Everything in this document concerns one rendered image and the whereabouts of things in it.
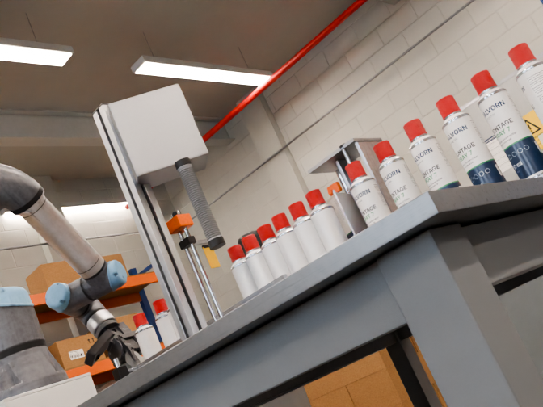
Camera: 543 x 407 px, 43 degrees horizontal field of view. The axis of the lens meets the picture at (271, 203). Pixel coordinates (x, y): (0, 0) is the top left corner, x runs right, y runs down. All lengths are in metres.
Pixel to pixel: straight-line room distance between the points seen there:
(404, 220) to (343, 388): 4.60
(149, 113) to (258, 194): 5.75
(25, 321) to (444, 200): 1.05
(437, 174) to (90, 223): 6.40
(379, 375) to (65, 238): 3.45
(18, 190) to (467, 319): 1.35
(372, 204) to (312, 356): 0.67
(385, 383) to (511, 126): 3.89
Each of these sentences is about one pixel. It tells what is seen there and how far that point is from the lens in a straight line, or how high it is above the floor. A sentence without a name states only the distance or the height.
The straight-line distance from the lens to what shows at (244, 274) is 1.54.
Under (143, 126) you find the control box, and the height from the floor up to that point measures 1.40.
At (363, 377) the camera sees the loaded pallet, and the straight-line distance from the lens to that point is 5.03.
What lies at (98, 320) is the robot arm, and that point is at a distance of 2.01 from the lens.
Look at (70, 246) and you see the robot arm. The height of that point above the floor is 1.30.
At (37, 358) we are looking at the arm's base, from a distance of 1.44.
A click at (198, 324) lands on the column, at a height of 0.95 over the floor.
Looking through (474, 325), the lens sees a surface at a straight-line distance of 0.58.
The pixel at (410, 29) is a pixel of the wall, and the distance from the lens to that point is 6.35.
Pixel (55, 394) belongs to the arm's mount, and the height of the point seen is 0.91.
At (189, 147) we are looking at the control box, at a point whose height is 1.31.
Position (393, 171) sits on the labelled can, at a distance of 1.28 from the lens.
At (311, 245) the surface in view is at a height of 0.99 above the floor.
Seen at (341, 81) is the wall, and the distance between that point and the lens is 6.67.
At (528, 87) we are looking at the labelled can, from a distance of 1.18.
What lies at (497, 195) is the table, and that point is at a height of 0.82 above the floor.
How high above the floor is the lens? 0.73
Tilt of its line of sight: 15 degrees up
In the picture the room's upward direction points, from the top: 24 degrees counter-clockwise
